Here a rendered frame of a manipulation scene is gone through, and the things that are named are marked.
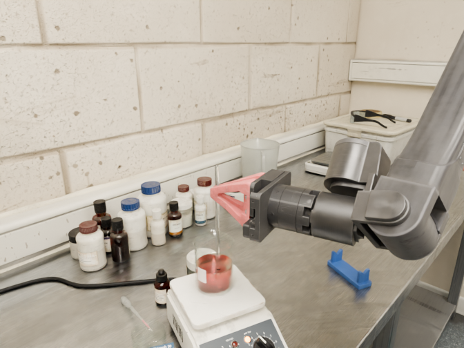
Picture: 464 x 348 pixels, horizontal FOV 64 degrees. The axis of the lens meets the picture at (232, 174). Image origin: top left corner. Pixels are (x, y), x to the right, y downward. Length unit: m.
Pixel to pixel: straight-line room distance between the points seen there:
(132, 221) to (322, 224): 0.52
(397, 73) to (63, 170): 1.43
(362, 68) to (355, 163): 1.46
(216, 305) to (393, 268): 0.44
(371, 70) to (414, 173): 1.48
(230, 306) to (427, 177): 0.33
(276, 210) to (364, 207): 0.11
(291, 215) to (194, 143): 0.75
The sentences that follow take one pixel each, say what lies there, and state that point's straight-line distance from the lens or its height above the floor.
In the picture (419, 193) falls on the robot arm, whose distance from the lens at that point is 0.41.
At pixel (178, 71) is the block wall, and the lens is 1.10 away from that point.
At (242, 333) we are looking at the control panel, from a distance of 0.58.
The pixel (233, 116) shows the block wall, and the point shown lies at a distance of 1.28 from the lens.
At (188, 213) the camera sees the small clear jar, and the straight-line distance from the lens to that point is 0.97.
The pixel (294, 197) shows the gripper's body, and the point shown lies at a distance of 0.46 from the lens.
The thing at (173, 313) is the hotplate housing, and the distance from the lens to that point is 0.63.
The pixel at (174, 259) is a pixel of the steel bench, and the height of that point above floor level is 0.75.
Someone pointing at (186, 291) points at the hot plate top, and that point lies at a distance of 0.62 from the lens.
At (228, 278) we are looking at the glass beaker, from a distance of 0.59.
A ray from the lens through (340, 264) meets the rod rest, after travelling 0.85.
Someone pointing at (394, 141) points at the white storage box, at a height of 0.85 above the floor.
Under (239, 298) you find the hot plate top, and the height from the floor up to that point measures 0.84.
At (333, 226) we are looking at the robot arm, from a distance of 0.44.
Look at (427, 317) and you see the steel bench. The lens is 1.92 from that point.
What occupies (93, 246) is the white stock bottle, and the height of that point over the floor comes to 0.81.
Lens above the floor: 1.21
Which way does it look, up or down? 20 degrees down
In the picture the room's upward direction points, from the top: straight up
